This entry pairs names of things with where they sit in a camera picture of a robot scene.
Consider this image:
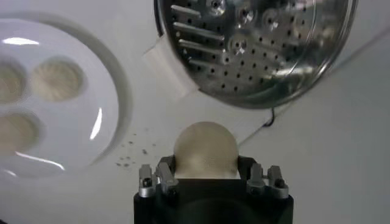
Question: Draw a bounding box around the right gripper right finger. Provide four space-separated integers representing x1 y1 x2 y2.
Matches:
238 155 289 199

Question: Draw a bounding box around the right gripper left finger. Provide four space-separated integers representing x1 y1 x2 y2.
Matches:
138 155 180 198

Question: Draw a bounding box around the white steamed baozi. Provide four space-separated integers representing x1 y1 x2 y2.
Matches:
172 121 240 180
30 57 86 103
0 60 28 104
0 111 42 155

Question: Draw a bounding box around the perforated stainless steamer basket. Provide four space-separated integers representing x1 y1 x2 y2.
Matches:
142 0 359 110

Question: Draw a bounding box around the white round plate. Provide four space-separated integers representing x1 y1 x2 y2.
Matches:
0 12 133 180

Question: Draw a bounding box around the black cooker power cord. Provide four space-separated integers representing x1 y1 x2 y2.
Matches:
263 108 277 128

